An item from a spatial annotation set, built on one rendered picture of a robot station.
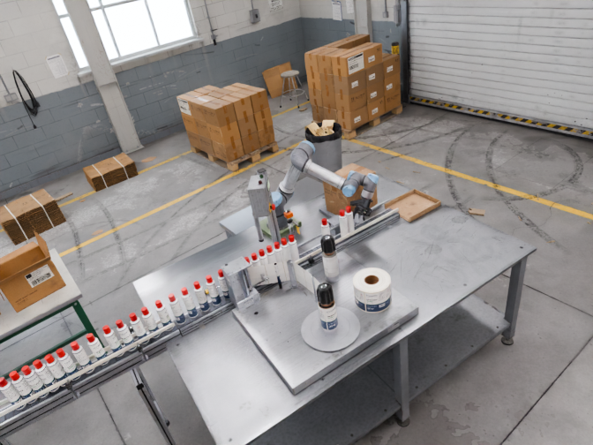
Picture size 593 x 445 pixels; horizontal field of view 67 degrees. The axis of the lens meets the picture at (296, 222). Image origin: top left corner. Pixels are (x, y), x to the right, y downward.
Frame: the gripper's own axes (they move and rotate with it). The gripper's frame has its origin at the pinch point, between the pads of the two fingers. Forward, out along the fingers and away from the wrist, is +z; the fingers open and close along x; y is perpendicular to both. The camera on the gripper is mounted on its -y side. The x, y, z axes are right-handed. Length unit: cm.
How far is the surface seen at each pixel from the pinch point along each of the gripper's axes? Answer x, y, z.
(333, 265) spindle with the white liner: -39, 33, 14
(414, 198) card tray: 58, -7, -22
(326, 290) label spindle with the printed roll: -69, 63, 12
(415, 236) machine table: 29.6, 27.4, -5.0
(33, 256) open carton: -168, -128, 93
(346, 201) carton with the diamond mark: 1.4, -15.7, -10.0
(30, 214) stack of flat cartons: -144, -372, 160
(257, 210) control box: -76, -2, -2
